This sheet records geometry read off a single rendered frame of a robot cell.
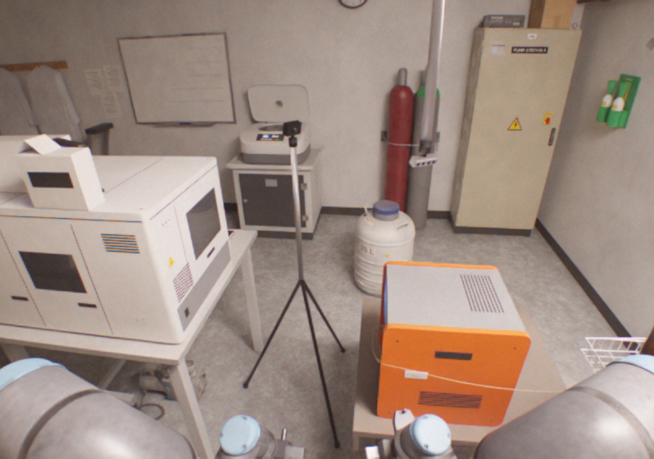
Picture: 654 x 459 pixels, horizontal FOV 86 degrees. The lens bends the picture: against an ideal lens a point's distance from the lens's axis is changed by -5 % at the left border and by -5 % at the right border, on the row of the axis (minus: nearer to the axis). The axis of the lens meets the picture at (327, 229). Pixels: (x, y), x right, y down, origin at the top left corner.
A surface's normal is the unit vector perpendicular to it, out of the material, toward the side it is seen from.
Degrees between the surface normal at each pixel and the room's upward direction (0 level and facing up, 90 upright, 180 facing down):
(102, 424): 29
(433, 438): 19
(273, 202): 90
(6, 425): 35
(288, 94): 105
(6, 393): 13
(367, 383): 0
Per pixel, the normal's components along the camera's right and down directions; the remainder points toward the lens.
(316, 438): -0.02, -0.88
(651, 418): 0.15, -0.62
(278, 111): -0.12, 0.68
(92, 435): 0.43, -0.69
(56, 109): -0.13, 0.45
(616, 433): -0.07, -0.68
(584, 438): -0.45, -0.62
